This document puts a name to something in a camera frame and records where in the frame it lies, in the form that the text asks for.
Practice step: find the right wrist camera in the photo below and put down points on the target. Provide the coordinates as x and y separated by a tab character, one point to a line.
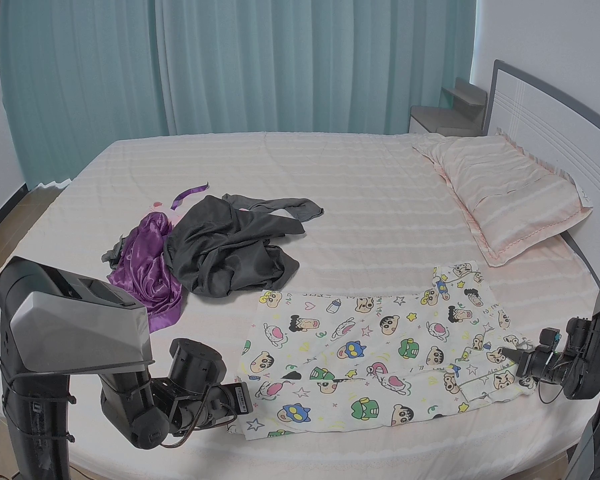
549	339

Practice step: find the black garment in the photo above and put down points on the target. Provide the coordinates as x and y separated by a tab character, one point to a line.
225	248

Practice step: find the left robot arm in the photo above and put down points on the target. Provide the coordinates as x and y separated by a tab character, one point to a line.
70	328

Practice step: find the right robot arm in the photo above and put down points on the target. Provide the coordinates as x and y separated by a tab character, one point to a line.
585	378

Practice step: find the pink garment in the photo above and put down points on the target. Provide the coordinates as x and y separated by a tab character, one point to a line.
162	210

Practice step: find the purple satin garment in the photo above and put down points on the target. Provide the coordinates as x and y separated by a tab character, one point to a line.
145	273

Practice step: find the blue-green curtain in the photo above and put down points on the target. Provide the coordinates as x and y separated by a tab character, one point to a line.
305	48
80	68

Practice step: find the white printed pyjama top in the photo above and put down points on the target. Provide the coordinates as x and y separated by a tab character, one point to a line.
370	358

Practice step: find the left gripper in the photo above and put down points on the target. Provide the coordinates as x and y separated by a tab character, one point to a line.
227	405

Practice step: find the bed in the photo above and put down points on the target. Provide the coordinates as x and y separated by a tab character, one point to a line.
370	193

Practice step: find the grey bedside table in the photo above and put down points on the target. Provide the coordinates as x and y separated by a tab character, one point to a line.
445	118

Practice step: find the pink striped pillow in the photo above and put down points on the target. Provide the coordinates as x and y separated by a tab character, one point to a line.
515	193

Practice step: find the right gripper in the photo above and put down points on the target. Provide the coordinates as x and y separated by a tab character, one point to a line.
540	367

